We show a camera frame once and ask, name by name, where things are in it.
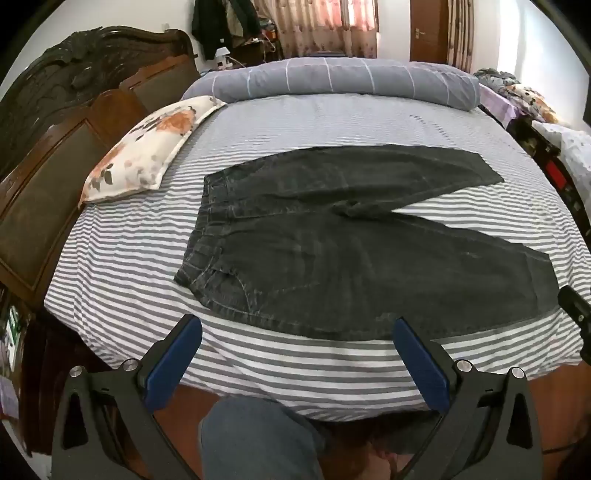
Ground pile of mixed clothes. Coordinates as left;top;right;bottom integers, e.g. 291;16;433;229
473;68;559;125

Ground pink patterned curtain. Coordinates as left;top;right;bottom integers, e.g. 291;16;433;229
252;0;379;60

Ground hanging dark clothes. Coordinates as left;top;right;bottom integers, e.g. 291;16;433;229
191;0;262;61

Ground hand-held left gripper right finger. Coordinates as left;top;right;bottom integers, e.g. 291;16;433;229
392;316;543;480

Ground small white appliance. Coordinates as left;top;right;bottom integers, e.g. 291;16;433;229
210;46;236;70

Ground grey white striped bed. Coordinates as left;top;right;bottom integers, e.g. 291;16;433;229
44;95;591;423

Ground brown wooden door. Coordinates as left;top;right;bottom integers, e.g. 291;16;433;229
410;0;451;65

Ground carved wooden headboard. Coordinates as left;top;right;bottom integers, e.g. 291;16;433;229
0;25;201;305

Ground purple cloth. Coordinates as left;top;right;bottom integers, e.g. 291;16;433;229
478;83;518;125

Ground person's leg in jeans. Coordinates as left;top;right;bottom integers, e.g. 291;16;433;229
199;397;326;480

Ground white floral cloth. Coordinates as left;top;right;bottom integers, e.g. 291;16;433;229
531;121;591;185

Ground dark grey denim pants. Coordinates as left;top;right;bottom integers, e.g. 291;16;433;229
174;144;559;342

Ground floral pillow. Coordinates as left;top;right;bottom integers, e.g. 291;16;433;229
78;95;228;207

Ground narrow patterned curtain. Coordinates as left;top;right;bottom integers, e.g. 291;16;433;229
445;0;476;75

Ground grey bolster pillow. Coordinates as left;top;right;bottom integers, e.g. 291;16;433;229
180;58;482;113

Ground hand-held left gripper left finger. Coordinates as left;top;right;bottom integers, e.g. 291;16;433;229
51;314;204;480

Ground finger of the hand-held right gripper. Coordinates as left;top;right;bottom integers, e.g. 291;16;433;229
557;285;591;365

